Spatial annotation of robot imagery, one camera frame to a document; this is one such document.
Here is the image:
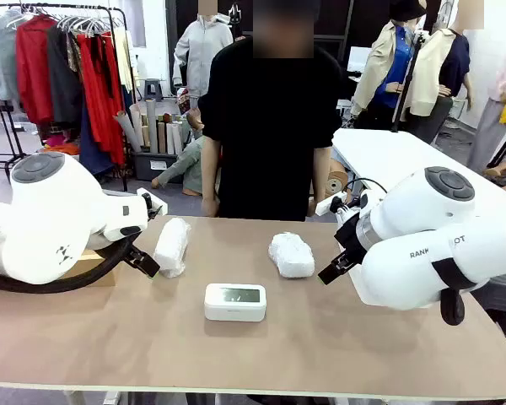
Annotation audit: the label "lying mannequin legs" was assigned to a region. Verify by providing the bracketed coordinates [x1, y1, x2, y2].
[482, 154, 506, 196]

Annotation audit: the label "black stand pole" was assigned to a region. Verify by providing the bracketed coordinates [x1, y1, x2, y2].
[389, 29, 432, 134]

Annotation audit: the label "dark gray hanging garment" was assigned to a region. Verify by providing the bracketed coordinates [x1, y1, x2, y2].
[46, 25, 84, 128]

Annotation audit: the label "mannequin in cream jacket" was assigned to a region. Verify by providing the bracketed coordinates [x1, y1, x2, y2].
[407, 0, 476, 145]

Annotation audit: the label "dark storage bin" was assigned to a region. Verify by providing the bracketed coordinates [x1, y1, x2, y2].
[132, 150, 186, 184]

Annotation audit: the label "brown cardboard box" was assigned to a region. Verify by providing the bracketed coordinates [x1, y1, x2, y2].
[62, 248, 122, 289]

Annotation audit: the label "red hanging jacket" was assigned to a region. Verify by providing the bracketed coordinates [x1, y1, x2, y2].
[15, 14, 57, 126]

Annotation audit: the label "mannequin in gray hoodie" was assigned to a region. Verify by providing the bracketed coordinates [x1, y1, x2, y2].
[172, 0, 235, 111]

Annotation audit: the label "white table frame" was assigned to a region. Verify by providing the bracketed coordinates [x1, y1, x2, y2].
[62, 389, 130, 405]

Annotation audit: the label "light gray hanging shirt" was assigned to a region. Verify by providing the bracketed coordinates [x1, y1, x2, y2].
[0, 10, 24, 103]

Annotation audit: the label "white table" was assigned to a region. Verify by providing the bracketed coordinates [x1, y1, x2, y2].
[331, 127, 506, 220]

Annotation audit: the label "person's left forearm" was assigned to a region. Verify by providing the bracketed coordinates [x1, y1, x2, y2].
[311, 147, 332, 203]

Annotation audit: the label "white unwrapped digital clock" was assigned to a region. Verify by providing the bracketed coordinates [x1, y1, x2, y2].
[203, 282, 267, 322]

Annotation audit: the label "cream hanging garment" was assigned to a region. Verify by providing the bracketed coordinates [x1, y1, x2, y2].
[112, 28, 137, 95]

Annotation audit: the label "black metal clothes rack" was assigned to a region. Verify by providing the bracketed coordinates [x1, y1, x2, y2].
[0, 3, 130, 192]

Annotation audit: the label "white monitor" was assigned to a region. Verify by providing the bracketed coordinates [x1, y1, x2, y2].
[346, 46, 374, 73]

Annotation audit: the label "orange cloth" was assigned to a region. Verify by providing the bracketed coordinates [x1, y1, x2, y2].
[40, 142, 82, 156]

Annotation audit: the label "cardboard spool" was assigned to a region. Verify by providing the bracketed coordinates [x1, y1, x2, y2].
[323, 159, 352, 200]

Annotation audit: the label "navy hanging garment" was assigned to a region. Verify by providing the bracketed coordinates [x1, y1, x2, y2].
[78, 105, 116, 176]

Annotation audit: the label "beige paper roll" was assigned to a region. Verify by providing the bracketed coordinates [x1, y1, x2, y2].
[128, 104, 147, 149]

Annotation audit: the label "mannequin in beige coat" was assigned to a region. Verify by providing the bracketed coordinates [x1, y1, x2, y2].
[348, 0, 428, 132]

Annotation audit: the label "gray cardboard tube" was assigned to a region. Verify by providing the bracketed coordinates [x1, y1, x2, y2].
[146, 98, 159, 154]
[114, 110, 143, 154]

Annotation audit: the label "person's right forearm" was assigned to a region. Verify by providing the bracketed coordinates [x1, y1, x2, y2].
[201, 137, 223, 200]

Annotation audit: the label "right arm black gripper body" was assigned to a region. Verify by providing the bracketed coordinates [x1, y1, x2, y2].
[334, 211, 371, 259]

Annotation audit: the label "small white crate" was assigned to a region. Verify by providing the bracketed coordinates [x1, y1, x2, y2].
[335, 98, 356, 128]

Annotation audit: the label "person in black shirt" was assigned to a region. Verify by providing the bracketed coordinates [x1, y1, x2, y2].
[196, 0, 343, 223]

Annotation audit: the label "chunky bubble-wrapped clock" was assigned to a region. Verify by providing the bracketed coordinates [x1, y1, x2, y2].
[267, 231, 316, 279]

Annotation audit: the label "seated mannequin in gray clothes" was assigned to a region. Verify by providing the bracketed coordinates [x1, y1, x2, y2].
[151, 108, 208, 197]

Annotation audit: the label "long bubble-wrapped clock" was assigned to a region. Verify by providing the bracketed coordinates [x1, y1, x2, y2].
[153, 217, 192, 279]

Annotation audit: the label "person's left hand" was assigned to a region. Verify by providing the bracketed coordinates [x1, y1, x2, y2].
[306, 200, 328, 219]

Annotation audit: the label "black stool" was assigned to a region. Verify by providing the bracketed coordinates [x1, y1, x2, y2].
[471, 273, 506, 339]

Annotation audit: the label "gray plastic stool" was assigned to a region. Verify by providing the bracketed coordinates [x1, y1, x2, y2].
[143, 78, 164, 103]

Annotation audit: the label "mannequin in gray skirt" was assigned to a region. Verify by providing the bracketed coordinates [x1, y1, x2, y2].
[466, 40, 506, 175]

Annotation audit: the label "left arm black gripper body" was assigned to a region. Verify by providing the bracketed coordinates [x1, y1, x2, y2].
[123, 242, 149, 266]

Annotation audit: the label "person's right hand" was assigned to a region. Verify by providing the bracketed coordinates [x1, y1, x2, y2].
[201, 197, 220, 219]

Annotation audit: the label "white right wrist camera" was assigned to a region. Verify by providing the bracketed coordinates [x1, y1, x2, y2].
[315, 190, 349, 217]

